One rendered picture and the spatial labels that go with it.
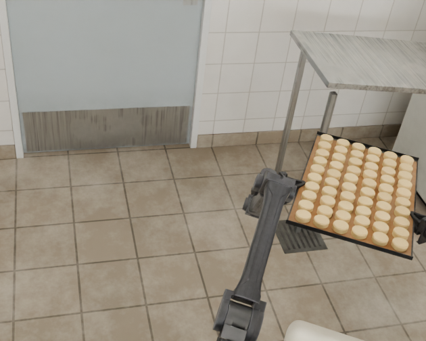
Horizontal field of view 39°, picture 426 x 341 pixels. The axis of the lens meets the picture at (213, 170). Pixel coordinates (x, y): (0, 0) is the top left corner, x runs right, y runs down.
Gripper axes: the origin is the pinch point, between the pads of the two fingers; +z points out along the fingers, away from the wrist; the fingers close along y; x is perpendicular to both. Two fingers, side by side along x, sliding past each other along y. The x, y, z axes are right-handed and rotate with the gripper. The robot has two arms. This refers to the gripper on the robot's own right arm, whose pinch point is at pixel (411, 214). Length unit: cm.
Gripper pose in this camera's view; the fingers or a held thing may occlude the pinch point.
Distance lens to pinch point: 214.9
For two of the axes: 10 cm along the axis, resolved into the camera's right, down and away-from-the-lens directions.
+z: -4.5, -5.7, 6.9
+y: 1.1, -8.0, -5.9
